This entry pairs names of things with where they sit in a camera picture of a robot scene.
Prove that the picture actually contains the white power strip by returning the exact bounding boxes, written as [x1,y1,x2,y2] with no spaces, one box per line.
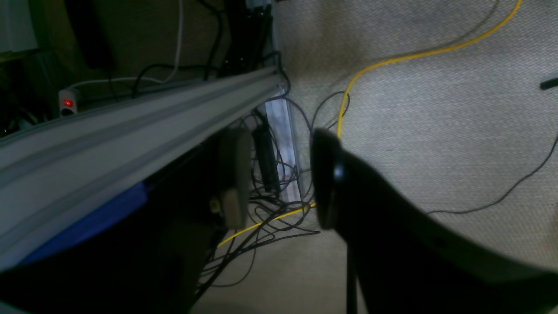
[58,88,81,116]

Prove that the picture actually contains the aluminium table frame rail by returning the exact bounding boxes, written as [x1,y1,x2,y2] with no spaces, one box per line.
[0,67,281,272]

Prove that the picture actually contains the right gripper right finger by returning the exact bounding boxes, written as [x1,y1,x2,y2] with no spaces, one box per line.
[311,129,557,314]

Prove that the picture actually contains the yellow cable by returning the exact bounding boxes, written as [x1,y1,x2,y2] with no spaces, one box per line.
[217,0,522,248]

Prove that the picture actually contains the black floor cables bundle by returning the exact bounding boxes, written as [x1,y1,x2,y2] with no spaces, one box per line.
[196,89,349,301]

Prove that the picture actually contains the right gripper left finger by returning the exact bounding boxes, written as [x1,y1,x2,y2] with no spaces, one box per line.
[209,128,252,230]

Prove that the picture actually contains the thin black floor cable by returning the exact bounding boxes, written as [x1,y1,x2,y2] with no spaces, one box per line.
[427,135,558,215]

